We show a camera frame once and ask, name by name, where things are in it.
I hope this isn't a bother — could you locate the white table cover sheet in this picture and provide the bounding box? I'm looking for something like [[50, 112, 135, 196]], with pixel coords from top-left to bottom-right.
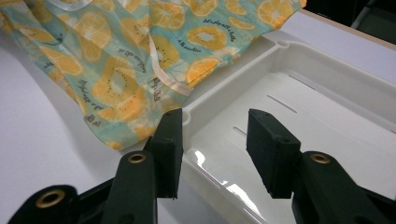
[[0, 8, 396, 224]]

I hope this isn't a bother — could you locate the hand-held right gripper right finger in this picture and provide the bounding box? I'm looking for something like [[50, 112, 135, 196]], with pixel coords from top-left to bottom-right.
[[246, 108, 385, 224]]

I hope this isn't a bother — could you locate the white plastic tray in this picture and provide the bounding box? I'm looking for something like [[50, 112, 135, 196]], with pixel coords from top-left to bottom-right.
[[181, 36, 396, 224]]

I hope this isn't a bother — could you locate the fruit print cloth bag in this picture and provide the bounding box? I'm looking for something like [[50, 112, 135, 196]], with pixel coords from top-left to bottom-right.
[[0, 0, 307, 152]]

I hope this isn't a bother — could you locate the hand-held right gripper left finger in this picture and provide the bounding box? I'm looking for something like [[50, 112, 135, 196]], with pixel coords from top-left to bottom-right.
[[101, 107, 185, 224]]

